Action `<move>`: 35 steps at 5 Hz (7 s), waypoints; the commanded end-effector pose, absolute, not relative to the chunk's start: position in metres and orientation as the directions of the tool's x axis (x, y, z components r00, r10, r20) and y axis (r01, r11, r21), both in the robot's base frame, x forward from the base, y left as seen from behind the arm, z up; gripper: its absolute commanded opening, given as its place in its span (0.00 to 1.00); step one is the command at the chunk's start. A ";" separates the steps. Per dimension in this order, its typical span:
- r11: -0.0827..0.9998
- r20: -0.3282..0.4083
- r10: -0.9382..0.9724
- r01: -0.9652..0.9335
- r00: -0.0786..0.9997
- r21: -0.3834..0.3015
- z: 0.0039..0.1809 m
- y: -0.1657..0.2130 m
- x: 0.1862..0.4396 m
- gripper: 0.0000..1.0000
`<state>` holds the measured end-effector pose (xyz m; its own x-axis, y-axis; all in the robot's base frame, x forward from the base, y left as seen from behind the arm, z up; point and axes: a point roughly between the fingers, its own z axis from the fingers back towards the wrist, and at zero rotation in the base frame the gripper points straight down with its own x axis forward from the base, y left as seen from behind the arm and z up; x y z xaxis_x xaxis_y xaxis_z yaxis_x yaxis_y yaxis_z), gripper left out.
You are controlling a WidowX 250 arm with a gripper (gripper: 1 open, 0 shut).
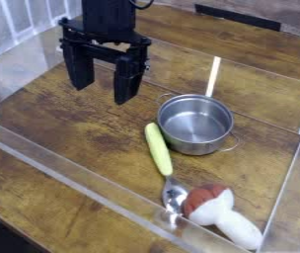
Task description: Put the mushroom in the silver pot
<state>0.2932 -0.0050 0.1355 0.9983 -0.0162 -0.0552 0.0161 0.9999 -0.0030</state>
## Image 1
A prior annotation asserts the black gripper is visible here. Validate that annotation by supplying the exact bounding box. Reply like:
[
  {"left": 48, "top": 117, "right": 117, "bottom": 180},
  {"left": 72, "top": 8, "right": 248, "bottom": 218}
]
[{"left": 58, "top": 0, "right": 151, "bottom": 105}]

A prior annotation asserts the silver metal pot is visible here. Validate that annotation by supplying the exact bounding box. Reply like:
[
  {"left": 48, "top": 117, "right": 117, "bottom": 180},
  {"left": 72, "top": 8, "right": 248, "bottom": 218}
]
[{"left": 156, "top": 93, "right": 240, "bottom": 156}]

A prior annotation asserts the plush mushroom toy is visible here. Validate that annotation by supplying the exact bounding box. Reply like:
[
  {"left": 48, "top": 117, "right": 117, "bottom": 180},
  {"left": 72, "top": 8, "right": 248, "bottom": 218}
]
[{"left": 183, "top": 184, "right": 261, "bottom": 250}]

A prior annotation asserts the black bar on table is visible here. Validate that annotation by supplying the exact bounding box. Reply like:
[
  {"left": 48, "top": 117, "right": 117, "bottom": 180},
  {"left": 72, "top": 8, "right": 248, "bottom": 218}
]
[{"left": 195, "top": 4, "right": 281, "bottom": 32}]

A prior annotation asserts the yellow handled metal spoon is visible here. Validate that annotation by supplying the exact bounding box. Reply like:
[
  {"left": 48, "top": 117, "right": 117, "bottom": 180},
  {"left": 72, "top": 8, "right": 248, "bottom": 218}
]
[{"left": 145, "top": 123, "right": 188, "bottom": 214}]

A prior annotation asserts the clear acrylic enclosure wall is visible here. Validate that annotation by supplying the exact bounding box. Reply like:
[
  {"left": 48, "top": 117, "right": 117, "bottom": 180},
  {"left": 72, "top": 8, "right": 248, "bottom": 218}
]
[{"left": 0, "top": 30, "right": 300, "bottom": 253}]

